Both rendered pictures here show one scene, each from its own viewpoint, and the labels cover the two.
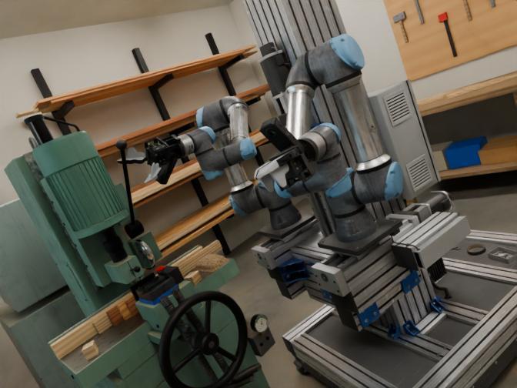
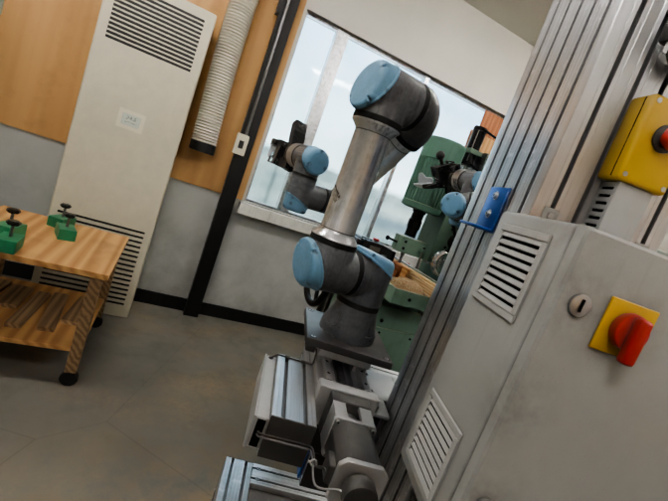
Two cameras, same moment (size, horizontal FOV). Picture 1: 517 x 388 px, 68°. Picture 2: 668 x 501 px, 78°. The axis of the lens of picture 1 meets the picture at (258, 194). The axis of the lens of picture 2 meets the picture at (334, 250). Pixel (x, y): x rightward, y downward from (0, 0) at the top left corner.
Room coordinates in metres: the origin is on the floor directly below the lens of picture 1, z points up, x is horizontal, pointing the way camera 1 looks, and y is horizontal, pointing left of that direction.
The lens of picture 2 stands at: (1.50, -1.32, 1.17)
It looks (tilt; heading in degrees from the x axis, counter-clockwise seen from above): 9 degrees down; 106
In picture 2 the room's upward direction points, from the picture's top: 20 degrees clockwise
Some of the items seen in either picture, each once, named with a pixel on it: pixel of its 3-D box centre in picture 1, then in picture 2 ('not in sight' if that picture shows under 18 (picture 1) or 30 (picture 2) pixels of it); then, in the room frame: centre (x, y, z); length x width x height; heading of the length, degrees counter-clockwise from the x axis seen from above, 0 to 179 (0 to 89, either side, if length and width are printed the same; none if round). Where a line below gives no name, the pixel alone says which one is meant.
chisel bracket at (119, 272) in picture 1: (125, 270); (409, 248); (1.28, 0.53, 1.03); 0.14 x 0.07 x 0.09; 39
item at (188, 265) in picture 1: (165, 281); (408, 275); (1.33, 0.44, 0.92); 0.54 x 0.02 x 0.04; 129
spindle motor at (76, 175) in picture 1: (82, 185); (432, 176); (1.26, 0.52, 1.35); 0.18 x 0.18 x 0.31
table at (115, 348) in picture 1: (162, 312); (373, 273); (1.19, 0.44, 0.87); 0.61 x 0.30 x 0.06; 129
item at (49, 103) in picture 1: (198, 152); not in sight; (4.02, 0.41, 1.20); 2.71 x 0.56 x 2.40; 129
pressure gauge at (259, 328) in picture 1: (259, 325); not in sight; (1.27, 0.18, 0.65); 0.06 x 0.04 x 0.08; 129
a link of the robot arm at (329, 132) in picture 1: (321, 141); (310, 160); (1.01, -0.21, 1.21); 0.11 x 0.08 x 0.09; 140
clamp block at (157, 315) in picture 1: (168, 304); not in sight; (1.12, 0.39, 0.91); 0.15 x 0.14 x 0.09; 129
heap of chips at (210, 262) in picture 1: (209, 260); (408, 283); (1.36, 0.26, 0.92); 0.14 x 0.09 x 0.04; 39
